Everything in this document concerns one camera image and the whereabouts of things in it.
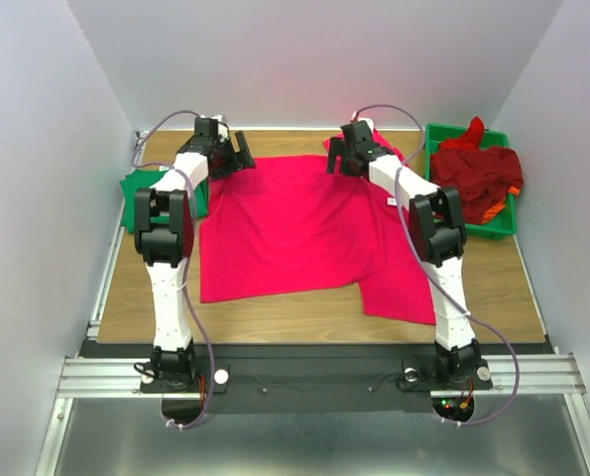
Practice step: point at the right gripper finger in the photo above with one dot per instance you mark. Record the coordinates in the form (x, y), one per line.
(351, 164)
(334, 152)

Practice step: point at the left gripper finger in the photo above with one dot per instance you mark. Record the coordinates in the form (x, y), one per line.
(222, 162)
(243, 157)

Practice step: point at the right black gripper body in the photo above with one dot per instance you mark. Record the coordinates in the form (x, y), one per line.
(344, 159)

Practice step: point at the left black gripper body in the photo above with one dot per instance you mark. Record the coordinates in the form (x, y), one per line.
(221, 144)

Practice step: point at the pink t shirt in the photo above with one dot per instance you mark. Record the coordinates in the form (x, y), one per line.
(287, 226)

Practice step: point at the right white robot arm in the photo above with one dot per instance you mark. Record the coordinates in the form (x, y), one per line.
(433, 220)

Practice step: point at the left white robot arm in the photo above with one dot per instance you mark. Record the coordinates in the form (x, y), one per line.
(164, 231)

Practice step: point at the folded green t shirt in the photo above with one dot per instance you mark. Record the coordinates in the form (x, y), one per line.
(147, 178)

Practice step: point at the dark red t shirt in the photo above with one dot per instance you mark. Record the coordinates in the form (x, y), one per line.
(482, 177)

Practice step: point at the orange garment in bin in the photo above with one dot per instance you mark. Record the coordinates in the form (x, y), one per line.
(497, 208)

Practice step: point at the green plastic bin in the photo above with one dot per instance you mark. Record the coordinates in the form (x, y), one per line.
(503, 223)

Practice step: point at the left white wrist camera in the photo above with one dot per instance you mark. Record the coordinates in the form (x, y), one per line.
(223, 128)

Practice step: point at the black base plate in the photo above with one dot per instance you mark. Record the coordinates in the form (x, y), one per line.
(304, 379)

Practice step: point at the aluminium rail frame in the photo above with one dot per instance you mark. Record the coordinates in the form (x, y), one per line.
(106, 428)

